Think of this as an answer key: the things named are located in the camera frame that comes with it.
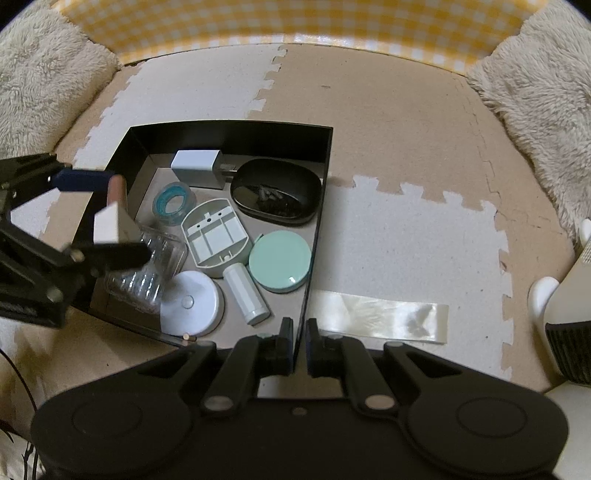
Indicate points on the mint green round compact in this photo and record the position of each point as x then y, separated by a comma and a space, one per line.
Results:
280, 261

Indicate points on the white square charger box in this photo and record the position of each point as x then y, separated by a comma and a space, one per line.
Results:
202, 168

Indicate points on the white appliance with black grille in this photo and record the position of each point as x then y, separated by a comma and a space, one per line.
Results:
561, 312

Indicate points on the fluffy cream cushion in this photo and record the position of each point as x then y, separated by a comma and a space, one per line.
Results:
538, 84
50, 73

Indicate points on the white round puck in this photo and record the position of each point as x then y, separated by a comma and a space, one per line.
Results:
191, 305

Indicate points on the black shallow storage box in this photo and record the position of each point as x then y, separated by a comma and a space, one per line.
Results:
143, 156

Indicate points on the teal tape roll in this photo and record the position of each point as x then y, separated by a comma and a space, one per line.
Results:
172, 203

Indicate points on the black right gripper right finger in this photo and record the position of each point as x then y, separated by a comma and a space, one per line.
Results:
324, 362

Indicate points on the brown lipstick with white cap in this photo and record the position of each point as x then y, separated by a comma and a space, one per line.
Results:
113, 224

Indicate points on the white cylinder tube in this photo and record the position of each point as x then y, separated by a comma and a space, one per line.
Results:
250, 302

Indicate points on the fluffy cream cushion right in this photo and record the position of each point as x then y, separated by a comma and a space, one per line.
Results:
538, 84

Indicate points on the shiny clear tape strip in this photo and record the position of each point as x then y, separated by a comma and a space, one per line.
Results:
369, 317

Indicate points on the yellow gingham sofa base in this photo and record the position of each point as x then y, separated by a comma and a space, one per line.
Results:
448, 34

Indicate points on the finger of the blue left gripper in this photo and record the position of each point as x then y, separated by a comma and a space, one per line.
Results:
79, 180
98, 259

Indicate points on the grey plastic bracket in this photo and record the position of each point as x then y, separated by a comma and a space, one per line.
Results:
215, 237

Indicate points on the black oval case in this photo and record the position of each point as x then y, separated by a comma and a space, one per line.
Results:
276, 191

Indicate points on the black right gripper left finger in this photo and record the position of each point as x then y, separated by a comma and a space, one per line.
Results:
276, 356

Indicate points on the fluffy cream cushion left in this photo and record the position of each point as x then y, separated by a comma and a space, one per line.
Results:
50, 73

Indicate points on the clear plastic blister case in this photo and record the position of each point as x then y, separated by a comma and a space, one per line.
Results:
143, 288

